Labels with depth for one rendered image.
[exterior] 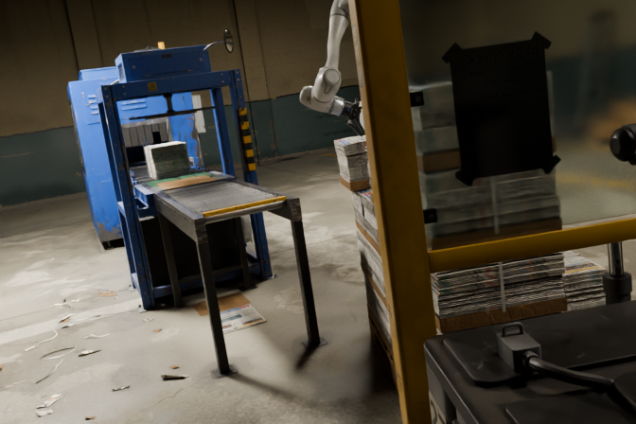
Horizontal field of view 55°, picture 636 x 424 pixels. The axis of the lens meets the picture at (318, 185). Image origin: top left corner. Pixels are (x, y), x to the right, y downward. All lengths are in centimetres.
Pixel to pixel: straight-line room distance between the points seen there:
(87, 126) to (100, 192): 68
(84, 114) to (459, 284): 526
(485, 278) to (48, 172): 1041
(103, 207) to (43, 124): 526
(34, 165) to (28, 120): 77
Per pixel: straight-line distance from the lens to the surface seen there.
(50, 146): 1168
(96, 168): 656
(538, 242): 142
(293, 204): 310
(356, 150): 283
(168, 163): 503
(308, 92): 289
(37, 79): 1171
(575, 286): 225
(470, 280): 176
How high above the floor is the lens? 132
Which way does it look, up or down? 9 degrees down
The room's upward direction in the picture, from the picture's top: 8 degrees counter-clockwise
